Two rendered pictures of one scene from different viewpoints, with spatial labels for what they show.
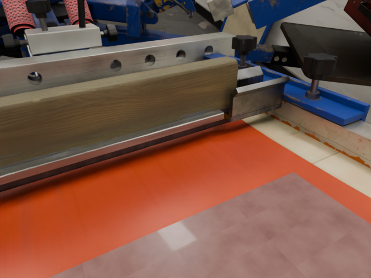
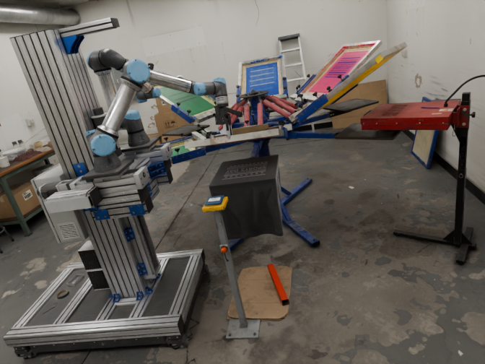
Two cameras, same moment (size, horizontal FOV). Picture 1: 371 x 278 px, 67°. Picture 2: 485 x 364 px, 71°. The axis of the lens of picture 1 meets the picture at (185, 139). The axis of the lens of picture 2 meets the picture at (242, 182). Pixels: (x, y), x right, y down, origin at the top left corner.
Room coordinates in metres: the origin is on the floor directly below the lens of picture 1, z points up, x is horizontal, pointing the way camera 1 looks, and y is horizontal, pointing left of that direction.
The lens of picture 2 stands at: (-1.60, -1.73, 1.77)
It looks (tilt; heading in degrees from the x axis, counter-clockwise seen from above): 22 degrees down; 47
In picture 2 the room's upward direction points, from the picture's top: 11 degrees counter-clockwise
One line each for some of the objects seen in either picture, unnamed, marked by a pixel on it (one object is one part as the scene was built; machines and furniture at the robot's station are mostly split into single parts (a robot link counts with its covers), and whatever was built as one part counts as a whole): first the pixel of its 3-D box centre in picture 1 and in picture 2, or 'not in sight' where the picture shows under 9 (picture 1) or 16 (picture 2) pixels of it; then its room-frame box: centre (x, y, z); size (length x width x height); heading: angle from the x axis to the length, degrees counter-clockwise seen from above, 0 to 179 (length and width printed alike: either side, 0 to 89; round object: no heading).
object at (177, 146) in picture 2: not in sight; (169, 143); (0.10, 0.94, 1.05); 1.08 x 0.61 x 0.23; 155
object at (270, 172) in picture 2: not in sight; (245, 169); (0.01, -0.08, 0.95); 0.48 x 0.44 x 0.01; 35
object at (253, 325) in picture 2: not in sight; (230, 268); (-0.48, -0.27, 0.48); 0.22 x 0.22 x 0.96; 35
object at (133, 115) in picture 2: not in sight; (131, 120); (-0.44, 0.49, 1.42); 0.13 x 0.12 x 0.14; 104
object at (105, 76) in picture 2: not in sight; (110, 92); (-0.47, 0.61, 1.63); 0.15 x 0.12 x 0.55; 104
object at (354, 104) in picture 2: not in sight; (316, 117); (1.53, 0.27, 0.91); 1.34 x 0.40 x 0.08; 155
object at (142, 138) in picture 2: not in sight; (137, 136); (-0.43, 0.48, 1.31); 0.15 x 0.15 x 0.10
